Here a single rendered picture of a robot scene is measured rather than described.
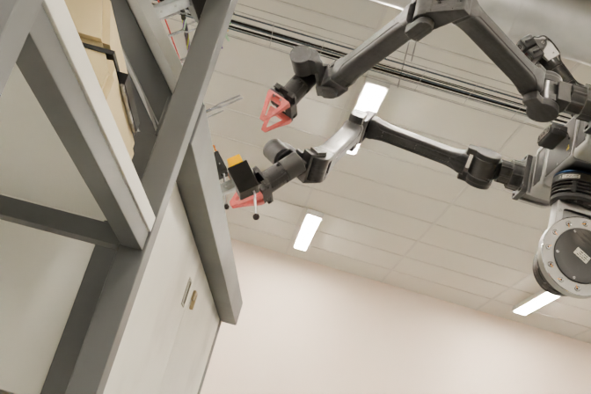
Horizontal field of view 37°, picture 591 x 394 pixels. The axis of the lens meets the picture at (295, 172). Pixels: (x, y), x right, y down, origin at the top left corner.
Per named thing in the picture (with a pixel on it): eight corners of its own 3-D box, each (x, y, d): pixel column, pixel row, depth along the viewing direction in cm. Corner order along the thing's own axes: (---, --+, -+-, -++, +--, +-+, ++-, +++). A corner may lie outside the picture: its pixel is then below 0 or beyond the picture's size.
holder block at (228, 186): (227, 229, 175) (272, 209, 177) (202, 178, 179) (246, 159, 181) (229, 237, 180) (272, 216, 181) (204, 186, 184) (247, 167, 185)
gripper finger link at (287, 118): (251, 113, 220) (274, 89, 224) (253, 128, 227) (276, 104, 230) (272, 127, 218) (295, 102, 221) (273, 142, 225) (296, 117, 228)
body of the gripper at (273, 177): (249, 168, 210) (274, 152, 212) (252, 186, 219) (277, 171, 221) (264, 188, 208) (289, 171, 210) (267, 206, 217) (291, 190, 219)
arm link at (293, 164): (305, 156, 213) (311, 172, 217) (291, 143, 218) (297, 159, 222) (282, 171, 211) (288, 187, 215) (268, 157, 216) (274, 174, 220)
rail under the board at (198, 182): (236, 325, 231) (243, 302, 233) (191, 143, 121) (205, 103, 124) (215, 320, 231) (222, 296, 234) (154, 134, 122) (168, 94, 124)
